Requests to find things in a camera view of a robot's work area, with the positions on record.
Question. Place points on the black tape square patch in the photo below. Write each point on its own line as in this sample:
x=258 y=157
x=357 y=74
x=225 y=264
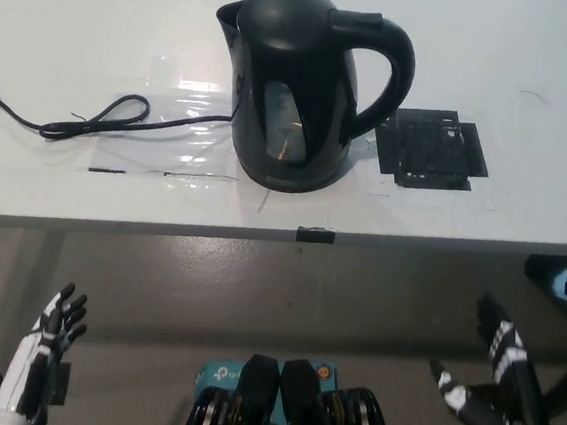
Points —
x=430 y=151

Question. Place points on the black and blue object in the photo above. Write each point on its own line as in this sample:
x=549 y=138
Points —
x=553 y=279

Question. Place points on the black electric kettle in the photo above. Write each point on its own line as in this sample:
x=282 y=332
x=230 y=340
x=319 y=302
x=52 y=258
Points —
x=290 y=37

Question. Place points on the clear plastic film sheet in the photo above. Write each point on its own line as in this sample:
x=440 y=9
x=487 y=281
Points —
x=194 y=151

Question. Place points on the black round kettle base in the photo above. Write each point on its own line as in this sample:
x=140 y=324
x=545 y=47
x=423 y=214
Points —
x=286 y=186

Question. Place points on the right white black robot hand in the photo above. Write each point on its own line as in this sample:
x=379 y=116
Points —
x=517 y=396

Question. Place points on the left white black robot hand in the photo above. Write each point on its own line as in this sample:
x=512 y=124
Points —
x=36 y=349

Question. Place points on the thin black tape strip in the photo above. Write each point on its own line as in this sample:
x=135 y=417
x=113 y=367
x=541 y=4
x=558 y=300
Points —
x=201 y=176
x=106 y=171

